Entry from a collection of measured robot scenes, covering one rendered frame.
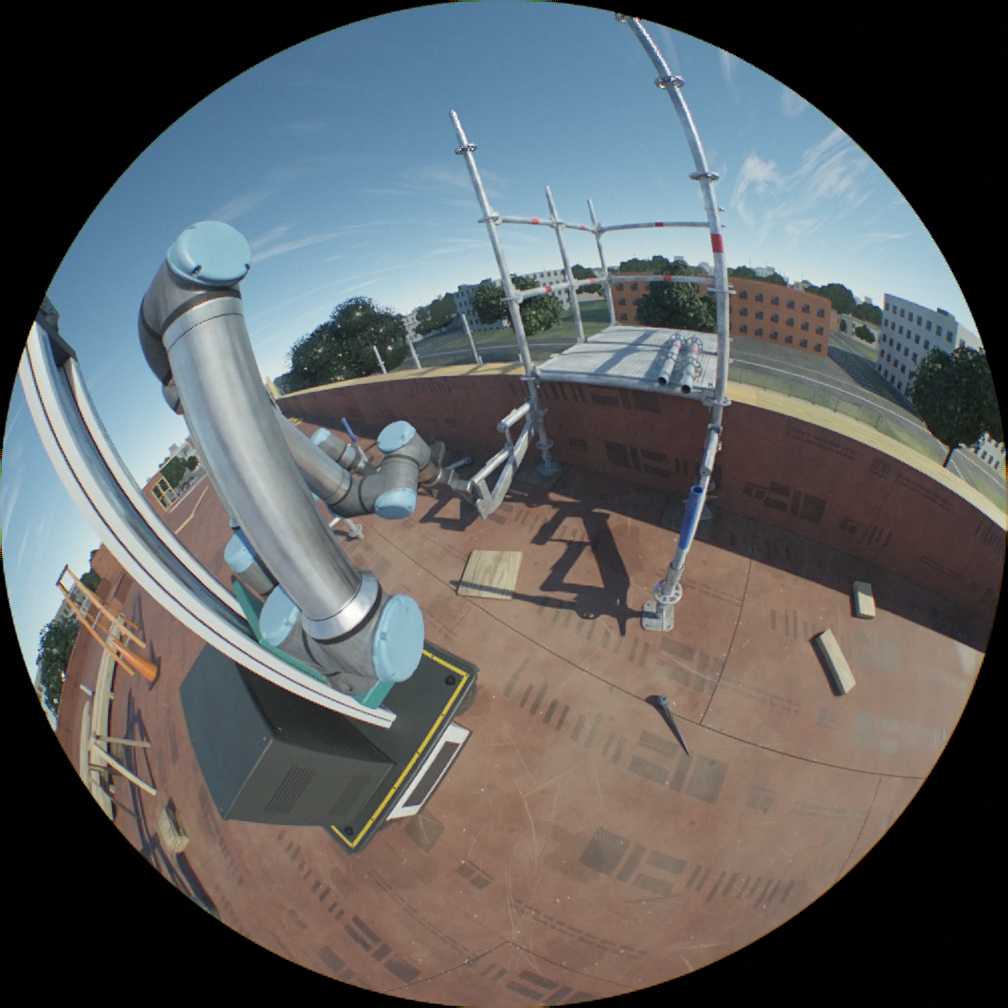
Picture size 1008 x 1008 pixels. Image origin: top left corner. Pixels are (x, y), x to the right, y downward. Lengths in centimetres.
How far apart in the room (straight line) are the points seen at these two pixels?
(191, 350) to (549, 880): 162
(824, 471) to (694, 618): 104
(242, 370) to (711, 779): 162
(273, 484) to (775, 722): 167
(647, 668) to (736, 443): 118
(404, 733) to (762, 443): 199
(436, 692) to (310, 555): 81
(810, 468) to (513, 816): 205
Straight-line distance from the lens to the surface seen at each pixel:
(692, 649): 144
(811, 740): 166
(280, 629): 58
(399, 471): 65
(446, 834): 147
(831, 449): 178
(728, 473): 183
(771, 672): 156
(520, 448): 184
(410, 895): 167
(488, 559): 170
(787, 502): 194
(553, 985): 182
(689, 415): 169
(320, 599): 43
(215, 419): 37
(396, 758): 116
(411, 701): 115
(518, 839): 138
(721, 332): 140
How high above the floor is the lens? 130
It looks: 40 degrees down
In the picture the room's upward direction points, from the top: 18 degrees counter-clockwise
